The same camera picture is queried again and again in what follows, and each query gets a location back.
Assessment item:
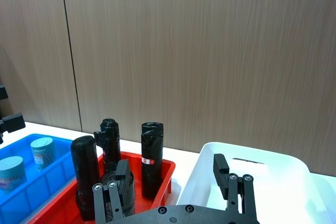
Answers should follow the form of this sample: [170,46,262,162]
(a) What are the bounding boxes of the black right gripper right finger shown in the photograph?
[213,153,257,216]

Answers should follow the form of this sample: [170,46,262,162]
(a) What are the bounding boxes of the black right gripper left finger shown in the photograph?
[92,159,131,224]

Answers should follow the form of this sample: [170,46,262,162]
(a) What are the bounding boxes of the short black bag roll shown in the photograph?
[100,170,136,222]

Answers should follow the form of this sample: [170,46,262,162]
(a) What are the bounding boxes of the black bag roll red label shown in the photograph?
[141,122,165,200]

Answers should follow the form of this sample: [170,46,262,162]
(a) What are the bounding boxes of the black bag roll with knob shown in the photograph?
[93,118,122,174]

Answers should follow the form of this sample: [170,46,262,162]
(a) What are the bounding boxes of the teal cylindrical container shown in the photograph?
[0,156,27,191]
[29,137,56,170]

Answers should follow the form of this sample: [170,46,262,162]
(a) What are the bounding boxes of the red plastic bin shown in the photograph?
[26,151,176,224]

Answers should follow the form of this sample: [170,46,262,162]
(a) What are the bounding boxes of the white plastic bin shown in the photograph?
[176,142,334,224]

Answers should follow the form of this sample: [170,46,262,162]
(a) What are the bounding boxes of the blue plastic bin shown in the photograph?
[0,133,76,224]

